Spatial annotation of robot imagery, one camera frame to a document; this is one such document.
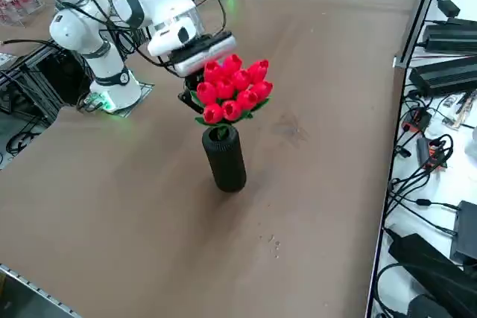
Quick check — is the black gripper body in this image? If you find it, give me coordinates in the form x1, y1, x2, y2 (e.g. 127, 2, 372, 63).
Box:
182, 71, 206, 92

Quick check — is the red tulip bouquet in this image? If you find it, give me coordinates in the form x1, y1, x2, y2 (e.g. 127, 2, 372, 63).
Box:
195, 53, 275, 139

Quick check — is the black ribbed vase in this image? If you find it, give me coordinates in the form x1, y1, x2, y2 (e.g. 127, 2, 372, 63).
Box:
201, 127, 247, 193

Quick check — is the orange and black hub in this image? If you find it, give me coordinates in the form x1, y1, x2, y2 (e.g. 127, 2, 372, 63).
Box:
401, 107, 433, 133

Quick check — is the dark finned power adapter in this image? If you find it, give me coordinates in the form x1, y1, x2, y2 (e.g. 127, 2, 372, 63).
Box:
423, 18, 477, 54
408, 55, 477, 98

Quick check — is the orange and black device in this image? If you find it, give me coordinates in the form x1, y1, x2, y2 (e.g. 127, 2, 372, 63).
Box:
416, 135, 454, 172

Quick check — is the small black power adapter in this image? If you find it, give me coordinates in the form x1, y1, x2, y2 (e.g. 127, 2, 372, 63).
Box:
435, 0, 461, 17

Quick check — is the large black bulky item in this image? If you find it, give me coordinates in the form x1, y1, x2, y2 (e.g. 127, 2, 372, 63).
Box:
383, 232, 477, 318

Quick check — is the black flat box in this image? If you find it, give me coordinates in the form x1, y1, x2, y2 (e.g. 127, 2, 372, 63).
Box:
449, 200, 477, 263

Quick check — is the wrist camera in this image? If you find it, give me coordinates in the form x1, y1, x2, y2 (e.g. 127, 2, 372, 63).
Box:
174, 31, 238, 77

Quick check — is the black frame rack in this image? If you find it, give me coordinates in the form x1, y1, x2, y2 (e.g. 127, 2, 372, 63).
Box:
0, 40, 96, 127

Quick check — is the aluminium frame post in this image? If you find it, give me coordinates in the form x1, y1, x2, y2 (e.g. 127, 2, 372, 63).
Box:
394, 0, 448, 69

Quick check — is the aluminium table edge rail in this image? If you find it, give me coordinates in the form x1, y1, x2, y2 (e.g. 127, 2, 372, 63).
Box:
0, 262, 82, 318

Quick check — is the black cable with ferrite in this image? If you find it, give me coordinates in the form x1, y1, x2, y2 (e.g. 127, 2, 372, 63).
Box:
387, 183, 463, 214

